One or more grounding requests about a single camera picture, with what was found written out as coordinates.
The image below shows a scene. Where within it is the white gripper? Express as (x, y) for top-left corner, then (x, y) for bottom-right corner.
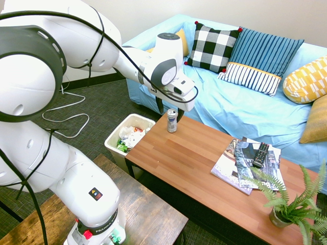
(152, 87), (197, 123)

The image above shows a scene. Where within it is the white blue drink can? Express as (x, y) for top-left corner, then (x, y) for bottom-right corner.
(167, 108), (178, 134)

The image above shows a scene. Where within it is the white plastic trash bin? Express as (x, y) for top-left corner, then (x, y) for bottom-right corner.
(104, 113), (156, 181)

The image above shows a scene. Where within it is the crumpled white tissue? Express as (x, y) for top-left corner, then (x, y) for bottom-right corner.
(126, 131), (151, 149)

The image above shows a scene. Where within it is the white crumpled paper sheet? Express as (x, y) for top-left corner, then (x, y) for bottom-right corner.
(119, 125), (135, 140)

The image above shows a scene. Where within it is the light blue covered sofa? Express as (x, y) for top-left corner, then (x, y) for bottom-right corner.
(122, 14), (327, 196)

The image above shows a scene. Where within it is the red-brown wooden coffee table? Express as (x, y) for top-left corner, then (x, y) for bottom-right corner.
(124, 114), (327, 245)

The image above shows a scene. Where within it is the plain yellow pillow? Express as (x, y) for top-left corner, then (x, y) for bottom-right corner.
(145, 28), (190, 58)

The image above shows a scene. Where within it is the black white checkered pillow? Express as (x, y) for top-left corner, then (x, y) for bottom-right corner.
(183, 20), (243, 74)

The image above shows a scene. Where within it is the stack of magazines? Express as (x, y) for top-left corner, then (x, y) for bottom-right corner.
(210, 139), (254, 196)

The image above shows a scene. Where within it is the dark cover magazine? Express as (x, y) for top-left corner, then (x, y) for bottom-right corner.
(235, 141), (286, 192)

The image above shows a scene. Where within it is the black remote control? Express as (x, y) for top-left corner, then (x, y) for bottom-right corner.
(252, 142), (270, 168)

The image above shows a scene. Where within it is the rustic dark wood table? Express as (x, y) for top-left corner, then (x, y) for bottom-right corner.
(0, 154), (189, 245)

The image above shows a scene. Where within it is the blue striped pillow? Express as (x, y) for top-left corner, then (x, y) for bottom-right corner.
(217, 27), (305, 98)

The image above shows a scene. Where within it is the white magazine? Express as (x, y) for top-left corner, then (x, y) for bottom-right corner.
(241, 137), (282, 165)

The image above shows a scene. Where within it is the yellow white patterned pillow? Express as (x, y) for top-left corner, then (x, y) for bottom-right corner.
(283, 55), (327, 105)

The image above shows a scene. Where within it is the mustard gold pillow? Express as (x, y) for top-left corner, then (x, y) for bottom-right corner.
(299, 94), (327, 144)

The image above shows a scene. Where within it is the grey plant pot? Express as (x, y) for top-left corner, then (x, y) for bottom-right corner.
(269, 205), (293, 229)

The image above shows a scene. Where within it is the green fern plant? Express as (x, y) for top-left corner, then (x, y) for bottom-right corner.
(242, 158), (327, 245)

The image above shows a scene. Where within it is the black metal stand leg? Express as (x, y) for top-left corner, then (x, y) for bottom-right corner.
(0, 200), (24, 223)

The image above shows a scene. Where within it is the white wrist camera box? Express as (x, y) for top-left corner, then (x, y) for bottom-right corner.
(170, 78), (195, 96)

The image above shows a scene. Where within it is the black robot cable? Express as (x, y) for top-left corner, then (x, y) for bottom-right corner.
(0, 10), (199, 245)

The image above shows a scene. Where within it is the white floor cable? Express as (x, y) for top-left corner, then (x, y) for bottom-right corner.
(41, 81), (90, 139)

